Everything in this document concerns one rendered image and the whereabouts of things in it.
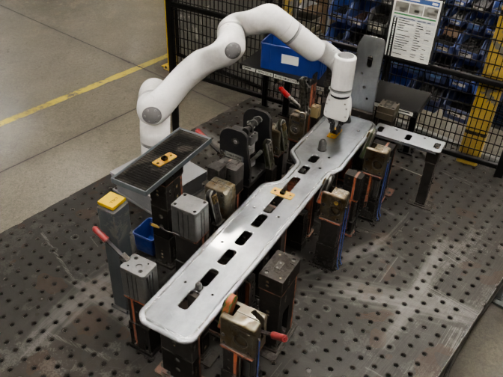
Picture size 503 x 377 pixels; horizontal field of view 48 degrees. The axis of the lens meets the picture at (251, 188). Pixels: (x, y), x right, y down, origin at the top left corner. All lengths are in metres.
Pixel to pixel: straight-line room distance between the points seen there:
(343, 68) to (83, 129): 2.62
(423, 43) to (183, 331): 1.71
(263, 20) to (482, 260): 1.24
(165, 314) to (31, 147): 2.83
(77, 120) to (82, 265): 2.44
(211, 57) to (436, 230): 1.16
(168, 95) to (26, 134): 2.42
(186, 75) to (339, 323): 1.04
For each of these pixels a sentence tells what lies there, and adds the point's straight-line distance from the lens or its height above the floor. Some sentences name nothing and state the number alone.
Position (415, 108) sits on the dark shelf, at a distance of 2.61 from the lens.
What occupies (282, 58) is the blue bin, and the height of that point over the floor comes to 1.10.
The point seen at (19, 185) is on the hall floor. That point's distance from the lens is 3.92.
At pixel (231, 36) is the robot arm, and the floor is 1.46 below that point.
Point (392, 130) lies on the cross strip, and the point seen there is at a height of 1.00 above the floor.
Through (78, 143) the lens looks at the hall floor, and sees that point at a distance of 4.24.
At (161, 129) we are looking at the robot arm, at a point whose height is 1.05.
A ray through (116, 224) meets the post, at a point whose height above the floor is 1.10.
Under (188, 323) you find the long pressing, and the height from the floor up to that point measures 1.00.
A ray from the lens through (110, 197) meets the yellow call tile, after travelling 1.76.
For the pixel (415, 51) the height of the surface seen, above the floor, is 1.20.
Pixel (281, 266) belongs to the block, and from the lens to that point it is 1.70.
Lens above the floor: 2.22
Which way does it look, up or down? 37 degrees down
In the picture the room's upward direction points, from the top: 2 degrees clockwise
